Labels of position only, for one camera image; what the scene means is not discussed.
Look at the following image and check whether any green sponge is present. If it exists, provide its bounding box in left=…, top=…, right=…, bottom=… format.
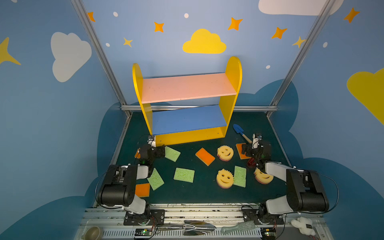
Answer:
left=174, top=168, right=195, bottom=183
left=147, top=168, right=165, bottom=191
left=165, top=146, right=181, bottom=162
left=234, top=166, right=247, bottom=188

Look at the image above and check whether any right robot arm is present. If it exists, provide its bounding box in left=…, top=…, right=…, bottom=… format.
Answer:
left=241, top=140, right=330, bottom=217

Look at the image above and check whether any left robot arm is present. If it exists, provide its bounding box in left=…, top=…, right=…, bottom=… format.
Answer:
left=95, top=144, right=166, bottom=215

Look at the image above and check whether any yellow shelf with pink and blue boards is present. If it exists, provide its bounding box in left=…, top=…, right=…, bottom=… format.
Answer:
left=132, top=57, right=243, bottom=147

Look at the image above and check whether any orange sponge far left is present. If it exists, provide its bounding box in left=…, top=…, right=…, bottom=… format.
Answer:
left=135, top=149, right=141, bottom=159

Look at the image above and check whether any orange sponge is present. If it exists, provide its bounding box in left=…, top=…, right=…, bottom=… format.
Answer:
left=195, top=148, right=215, bottom=166
left=135, top=183, right=151, bottom=198
left=236, top=143, right=251, bottom=160
left=135, top=149, right=141, bottom=159

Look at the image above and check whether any red toy object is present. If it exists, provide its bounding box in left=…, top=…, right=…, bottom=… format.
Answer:
left=247, top=158, right=257, bottom=169

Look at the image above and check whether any smiley sponge right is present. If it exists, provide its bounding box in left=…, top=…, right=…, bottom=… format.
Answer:
left=254, top=168, right=274, bottom=185

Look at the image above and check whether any smiley sponge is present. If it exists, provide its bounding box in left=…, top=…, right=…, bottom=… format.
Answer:
left=217, top=146, right=234, bottom=162
left=254, top=168, right=274, bottom=185
left=216, top=169, right=234, bottom=189

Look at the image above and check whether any orange sponge right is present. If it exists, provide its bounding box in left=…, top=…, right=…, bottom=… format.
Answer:
left=236, top=143, right=251, bottom=160

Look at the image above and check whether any blue toy shovel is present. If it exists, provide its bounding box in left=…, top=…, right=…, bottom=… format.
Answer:
left=233, top=124, right=253, bottom=144

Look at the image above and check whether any orange sponge front left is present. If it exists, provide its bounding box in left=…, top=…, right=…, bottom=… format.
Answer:
left=135, top=183, right=151, bottom=198

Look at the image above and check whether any smiley sponge upper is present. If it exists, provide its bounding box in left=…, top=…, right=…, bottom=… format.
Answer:
left=217, top=146, right=234, bottom=162

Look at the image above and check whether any smiley sponge lower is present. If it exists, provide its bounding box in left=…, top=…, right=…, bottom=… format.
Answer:
left=216, top=169, right=234, bottom=189

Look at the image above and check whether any orange sponge centre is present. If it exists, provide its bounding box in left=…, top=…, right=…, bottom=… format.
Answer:
left=195, top=148, right=215, bottom=166

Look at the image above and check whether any pale green brush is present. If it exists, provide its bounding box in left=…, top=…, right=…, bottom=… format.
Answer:
left=221, top=221, right=256, bottom=235

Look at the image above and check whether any green circuit board left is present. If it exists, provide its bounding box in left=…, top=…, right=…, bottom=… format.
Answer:
left=134, top=229, right=154, bottom=238

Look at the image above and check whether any circuit board right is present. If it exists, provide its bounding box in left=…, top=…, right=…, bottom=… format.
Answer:
left=260, top=228, right=277, bottom=240

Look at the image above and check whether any white plush toy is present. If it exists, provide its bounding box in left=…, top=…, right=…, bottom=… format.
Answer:
left=291, top=217, right=316, bottom=236

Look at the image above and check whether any silver metal trowel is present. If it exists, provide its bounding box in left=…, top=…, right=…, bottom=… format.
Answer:
left=157, top=220, right=217, bottom=236

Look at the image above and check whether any small round bowl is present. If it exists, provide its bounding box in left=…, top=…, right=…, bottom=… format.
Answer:
left=82, top=226, right=103, bottom=240

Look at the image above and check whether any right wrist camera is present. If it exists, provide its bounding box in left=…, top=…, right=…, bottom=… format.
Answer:
left=252, top=133, right=262, bottom=149

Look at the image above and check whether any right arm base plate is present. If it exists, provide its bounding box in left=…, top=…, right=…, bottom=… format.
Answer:
left=241, top=208, right=285, bottom=225

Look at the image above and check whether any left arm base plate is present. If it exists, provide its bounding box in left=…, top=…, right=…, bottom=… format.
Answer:
left=123, top=210, right=165, bottom=226

